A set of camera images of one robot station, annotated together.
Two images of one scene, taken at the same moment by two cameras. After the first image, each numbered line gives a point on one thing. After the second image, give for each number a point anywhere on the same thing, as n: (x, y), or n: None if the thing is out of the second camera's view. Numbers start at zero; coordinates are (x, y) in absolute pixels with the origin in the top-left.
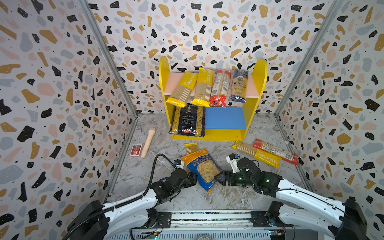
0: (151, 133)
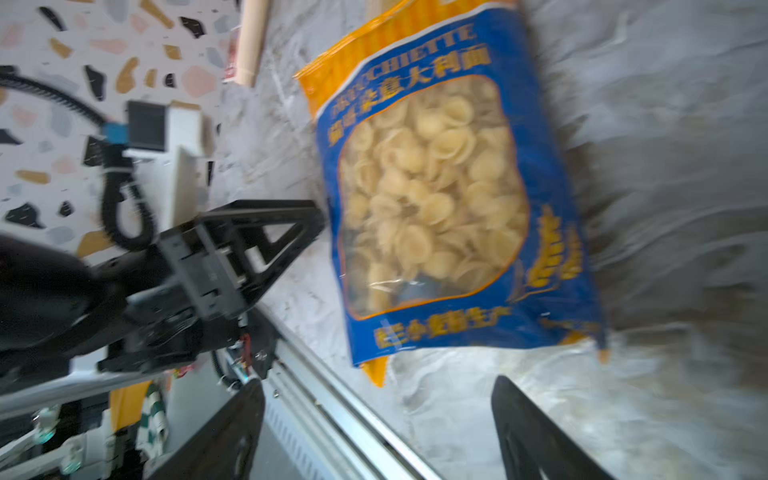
0: (254, 30)
